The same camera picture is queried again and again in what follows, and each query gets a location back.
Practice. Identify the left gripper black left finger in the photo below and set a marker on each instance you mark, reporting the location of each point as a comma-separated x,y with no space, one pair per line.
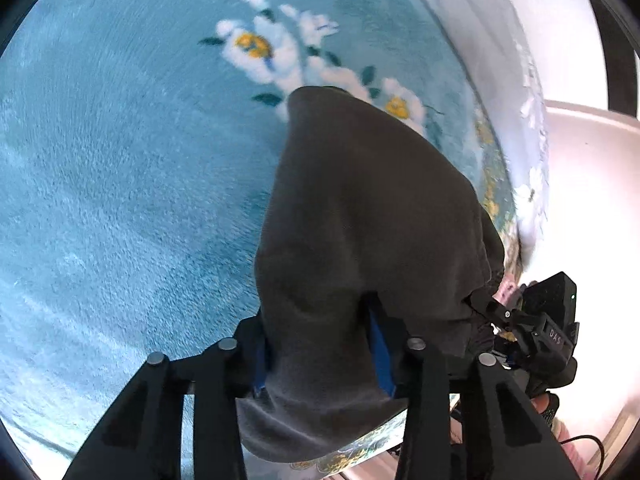
139,435

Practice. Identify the person's right hand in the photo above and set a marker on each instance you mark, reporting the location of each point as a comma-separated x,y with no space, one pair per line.
547,405

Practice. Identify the light blue daisy quilt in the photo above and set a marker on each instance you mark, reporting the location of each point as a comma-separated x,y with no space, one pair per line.
491,43

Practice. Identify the dark grey sweatshirt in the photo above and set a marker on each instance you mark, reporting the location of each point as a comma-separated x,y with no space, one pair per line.
362,206

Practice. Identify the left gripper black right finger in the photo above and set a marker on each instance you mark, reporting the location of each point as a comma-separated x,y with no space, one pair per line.
472,407

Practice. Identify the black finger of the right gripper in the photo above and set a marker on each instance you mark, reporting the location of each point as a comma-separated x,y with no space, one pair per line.
503,316

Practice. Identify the pink folded garment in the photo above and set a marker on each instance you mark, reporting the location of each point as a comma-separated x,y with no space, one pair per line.
510,292

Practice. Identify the teal floral bed blanket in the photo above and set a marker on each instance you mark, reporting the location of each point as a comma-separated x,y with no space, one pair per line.
139,140

